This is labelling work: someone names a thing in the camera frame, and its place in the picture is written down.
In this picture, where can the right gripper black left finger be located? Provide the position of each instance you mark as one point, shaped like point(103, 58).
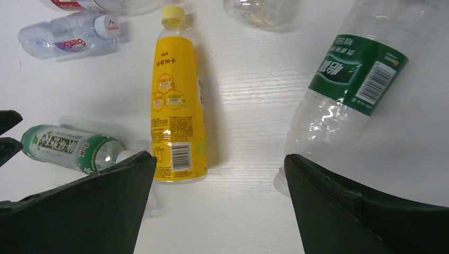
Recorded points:
point(100, 213)

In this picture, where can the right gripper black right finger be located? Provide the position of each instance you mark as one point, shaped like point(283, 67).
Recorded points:
point(338, 215)

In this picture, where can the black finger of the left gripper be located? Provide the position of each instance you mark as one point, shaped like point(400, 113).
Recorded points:
point(9, 119)
point(9, 148)

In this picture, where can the green tea label bottle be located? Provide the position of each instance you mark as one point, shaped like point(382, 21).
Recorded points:
point(81, 151)

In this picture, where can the clear Ganten water bottle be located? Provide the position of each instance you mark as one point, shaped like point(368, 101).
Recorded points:
point(74, 34)

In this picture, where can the yellow label drink bottle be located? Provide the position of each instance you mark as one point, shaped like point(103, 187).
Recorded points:
point(177, 123)

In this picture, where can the clear bottle dark green label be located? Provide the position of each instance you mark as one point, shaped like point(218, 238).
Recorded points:
point(373, 110)

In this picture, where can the red label bottle blue picture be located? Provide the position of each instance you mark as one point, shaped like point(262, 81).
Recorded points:
point(121, 7)

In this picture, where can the crushed clear bottle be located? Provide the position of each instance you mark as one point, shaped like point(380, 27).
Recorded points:
point(262, 14)

